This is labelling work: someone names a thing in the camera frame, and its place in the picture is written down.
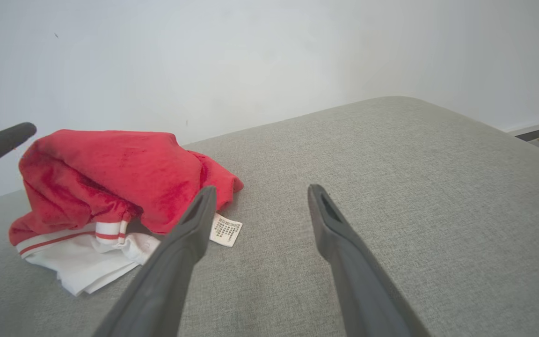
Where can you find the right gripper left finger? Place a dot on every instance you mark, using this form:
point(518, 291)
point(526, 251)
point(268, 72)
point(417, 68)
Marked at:
point(166, 281)

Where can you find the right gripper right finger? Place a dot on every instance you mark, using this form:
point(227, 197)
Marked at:
point(363, 290)

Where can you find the red basketball jersey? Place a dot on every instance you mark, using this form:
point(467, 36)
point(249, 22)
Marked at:
point(134, 178)

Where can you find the white wall baseboard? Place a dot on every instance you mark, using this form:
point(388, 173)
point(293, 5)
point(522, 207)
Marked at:
point(538, 125)

